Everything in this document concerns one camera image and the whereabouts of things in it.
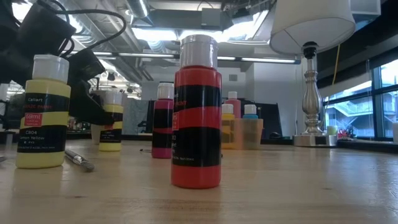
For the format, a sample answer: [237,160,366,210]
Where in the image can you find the tall coral paint bottle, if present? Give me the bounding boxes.
[224,91,242,119]

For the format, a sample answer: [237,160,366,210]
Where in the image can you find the grey ceiling box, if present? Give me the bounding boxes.
[201,7,222,27]

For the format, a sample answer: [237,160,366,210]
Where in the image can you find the turquoise paint bottle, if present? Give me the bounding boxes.
[242,104,259,120]

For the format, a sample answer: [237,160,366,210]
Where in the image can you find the magenta paint bottle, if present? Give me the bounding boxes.
[151,82,175,159]

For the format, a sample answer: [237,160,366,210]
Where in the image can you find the yellow extension cord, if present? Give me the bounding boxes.
[331,43,342,86]

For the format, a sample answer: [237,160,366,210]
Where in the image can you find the white paper cup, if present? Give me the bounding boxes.
[90,90,128,146]

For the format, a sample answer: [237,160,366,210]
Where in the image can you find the silver lamp with white shade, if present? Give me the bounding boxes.
[269,0,357,147]

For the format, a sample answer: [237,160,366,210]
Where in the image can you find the silver ribbed air duct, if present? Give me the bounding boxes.
[126,0,150,19]
[70,0,131,54]

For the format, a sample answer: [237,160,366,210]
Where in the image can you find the horizontal light bar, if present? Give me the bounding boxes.
[70,51,302,65]

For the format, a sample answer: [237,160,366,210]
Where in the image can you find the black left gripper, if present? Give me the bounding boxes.
[19,3,115,127]

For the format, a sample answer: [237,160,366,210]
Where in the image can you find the black background monitor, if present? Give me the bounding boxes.
[0,92,20,130]

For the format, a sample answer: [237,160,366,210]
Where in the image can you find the red paint bottle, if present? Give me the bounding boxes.
[170,34,223,190]

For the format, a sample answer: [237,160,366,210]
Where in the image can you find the black background equipment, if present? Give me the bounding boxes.
[238,98,283,140]

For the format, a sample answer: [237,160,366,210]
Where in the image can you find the grey-blue background panel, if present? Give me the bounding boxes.
[123,98,150,135]

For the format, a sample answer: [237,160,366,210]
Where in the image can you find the orange translucent bin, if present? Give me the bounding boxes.
[221,118,264,151]

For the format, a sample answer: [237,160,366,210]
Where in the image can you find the red desk tools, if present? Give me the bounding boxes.
[338,128,355,139]

